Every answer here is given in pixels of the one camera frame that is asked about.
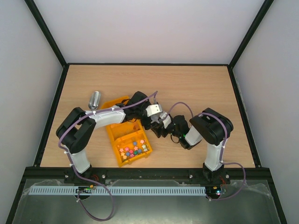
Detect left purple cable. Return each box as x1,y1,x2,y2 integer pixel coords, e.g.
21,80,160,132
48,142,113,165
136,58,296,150
57,90,158,220

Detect white slotted cable duct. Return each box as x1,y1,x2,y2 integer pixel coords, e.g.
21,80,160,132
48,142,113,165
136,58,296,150
28,186,206,196

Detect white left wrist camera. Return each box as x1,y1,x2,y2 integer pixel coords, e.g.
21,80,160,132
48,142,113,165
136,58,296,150
145,104,163,117

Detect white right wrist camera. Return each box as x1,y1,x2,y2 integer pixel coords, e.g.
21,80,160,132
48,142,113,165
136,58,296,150
160,112,172,129

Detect black aluminium frame rail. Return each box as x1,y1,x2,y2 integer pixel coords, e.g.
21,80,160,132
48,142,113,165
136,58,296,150
23,166,271,185

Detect orange three-compartment bin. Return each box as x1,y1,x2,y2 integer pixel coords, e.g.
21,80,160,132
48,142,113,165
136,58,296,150
100,95,154,168

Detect round metal lid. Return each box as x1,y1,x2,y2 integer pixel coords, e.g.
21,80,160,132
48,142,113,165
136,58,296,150
150,114,164,124

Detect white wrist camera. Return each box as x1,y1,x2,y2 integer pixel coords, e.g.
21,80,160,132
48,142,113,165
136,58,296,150
145,104,163,117
160,112,172,129

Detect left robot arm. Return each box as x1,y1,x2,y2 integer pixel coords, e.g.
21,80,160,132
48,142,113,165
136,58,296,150
56,91,157,175

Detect metal scoop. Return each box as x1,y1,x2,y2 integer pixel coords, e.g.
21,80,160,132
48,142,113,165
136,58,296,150
88,91,101,111

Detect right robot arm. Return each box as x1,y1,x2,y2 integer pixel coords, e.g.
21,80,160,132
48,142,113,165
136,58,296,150
151,108,234,183

